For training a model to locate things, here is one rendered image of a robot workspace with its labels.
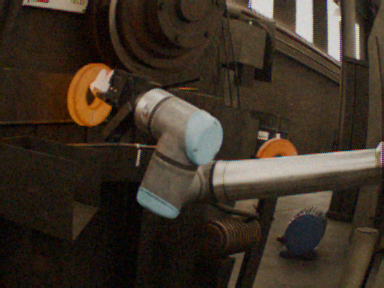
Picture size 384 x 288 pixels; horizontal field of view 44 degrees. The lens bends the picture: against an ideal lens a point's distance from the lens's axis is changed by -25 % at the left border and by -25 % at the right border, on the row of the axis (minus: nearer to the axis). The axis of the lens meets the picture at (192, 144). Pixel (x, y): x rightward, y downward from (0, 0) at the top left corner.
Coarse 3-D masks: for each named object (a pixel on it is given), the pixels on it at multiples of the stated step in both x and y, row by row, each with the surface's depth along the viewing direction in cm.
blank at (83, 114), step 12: (84, 72) 131; (96, 72) 135; (108, 72) 138; (72, 84) 131; (84, 84) 132; (72, 96) 131; (84, 96) 133; (72, 108) 132; (84, 108) 134; (96, 108) 137; (108, 108) 141; (84, 120) 134; (96, 120) 138
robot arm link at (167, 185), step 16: (160, 160) 116; (144, 176) 120; (160, 176) 116; (176, 176) 116; (192, 176) 118; (144, 192) 118; (160, 192) 117; (176, 192) 117; (192, 192) 122; (160, 208) 117; (176, 208) 119
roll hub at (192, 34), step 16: (160, 0) 136; (176, 0) 142; (192, 0) 145; (208, 0) 153; (160, 16) 138; (176, 16) 144; (192, 16) 146; (208, 16) 154; (160, 32) 141; (176, 32) 144; (192, 32) 150
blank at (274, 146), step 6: (276, 138) 182; (264, 144) 182; (270, 144) 180; (276, 144) 181; (282, 144) 181; (288, 144) 182; (264, 150) 179; (270, 150) 180; (276, 150) 181; (282, 150) 181; (288, 150) 182; (294, 150) 183; (264, 156) 180; (270, 156) 180; (288, 156) 182; (294, 156) 183
